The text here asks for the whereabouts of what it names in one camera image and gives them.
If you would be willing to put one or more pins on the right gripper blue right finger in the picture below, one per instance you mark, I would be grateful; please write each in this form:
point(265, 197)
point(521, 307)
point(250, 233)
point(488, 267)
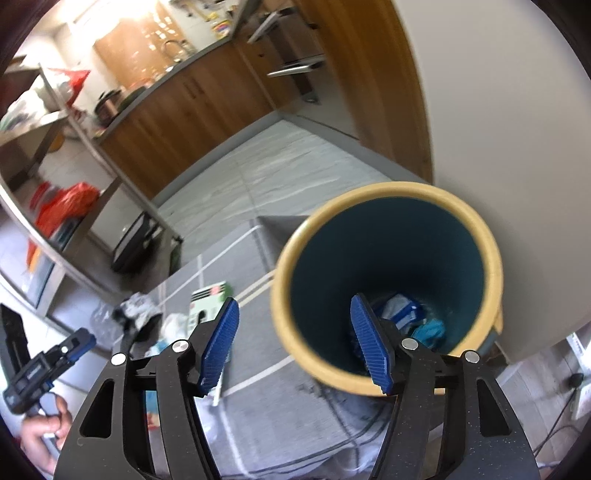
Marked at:
point(482, 436)

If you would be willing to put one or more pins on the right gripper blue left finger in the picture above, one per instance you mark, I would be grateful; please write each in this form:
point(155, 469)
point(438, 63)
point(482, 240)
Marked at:
point(109, 437)

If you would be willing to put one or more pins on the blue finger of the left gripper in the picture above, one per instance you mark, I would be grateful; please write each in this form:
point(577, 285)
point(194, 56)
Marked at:
point(72, 348)

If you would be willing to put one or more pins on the black plastic bag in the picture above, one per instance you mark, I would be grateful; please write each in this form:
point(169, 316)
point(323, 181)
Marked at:
point(133, 330)

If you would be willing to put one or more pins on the printed white wrapper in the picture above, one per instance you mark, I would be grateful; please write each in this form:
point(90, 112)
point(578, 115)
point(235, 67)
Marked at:
point(139, 308)

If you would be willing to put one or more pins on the green white medicine box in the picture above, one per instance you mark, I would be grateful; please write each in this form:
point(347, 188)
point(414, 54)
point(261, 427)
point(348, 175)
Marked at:
point(205, 304)

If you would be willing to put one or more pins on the blue disposable gloves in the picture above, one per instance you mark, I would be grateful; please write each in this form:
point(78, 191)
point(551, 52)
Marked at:
point(431, 333)

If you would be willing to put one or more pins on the blue wet wipes pack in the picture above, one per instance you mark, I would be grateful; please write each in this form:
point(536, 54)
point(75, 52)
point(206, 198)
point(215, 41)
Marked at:
point(403, 312)

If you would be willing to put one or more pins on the kitchen faucet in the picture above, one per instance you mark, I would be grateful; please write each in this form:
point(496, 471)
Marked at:
point(177, 50)

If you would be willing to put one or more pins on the wooden kitchen cabinets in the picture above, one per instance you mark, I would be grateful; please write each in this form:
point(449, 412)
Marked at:
point(369, 89)

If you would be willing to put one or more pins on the person's left hand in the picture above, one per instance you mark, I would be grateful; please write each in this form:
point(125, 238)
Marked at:
point(33, 432)

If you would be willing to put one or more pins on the clear bag on floor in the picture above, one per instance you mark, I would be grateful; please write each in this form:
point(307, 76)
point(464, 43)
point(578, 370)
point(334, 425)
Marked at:
point(105, 328)

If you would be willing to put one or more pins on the clear plastic bag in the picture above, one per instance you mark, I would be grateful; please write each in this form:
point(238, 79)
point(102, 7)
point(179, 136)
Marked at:
point(175, 327)

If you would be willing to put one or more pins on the stainless steel shelf rack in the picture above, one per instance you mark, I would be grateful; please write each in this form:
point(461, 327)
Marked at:
point(120, 247)

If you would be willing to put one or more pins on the red plastic bag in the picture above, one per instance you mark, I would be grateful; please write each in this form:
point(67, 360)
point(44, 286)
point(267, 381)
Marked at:
point(51, 205)

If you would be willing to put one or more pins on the teal bin with yellow rim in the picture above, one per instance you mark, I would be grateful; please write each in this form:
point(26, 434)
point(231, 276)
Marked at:
point(382, 240)

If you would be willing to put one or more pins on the dark cooking pot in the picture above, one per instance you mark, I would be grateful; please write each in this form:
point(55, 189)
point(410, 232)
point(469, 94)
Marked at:
point(107, 107)

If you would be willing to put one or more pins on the steel drawer oven unit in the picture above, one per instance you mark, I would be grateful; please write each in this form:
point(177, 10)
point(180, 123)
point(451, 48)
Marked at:
point(283, 53)

